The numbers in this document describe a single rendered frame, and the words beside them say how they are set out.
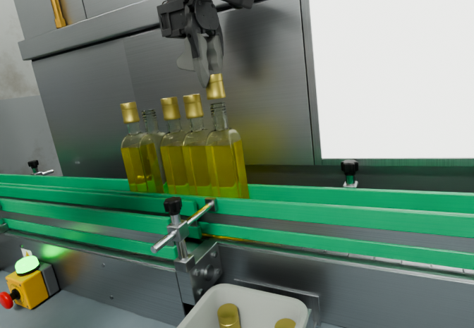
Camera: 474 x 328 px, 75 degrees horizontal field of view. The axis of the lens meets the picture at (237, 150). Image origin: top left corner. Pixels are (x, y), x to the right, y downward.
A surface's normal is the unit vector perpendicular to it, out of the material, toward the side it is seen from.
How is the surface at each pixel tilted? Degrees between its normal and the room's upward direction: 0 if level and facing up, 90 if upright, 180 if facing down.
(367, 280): 90
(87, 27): 90
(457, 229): 90
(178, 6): 90
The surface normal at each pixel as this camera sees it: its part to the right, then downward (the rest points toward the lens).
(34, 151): 0.83, 0.01
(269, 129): -0.46, 0.26
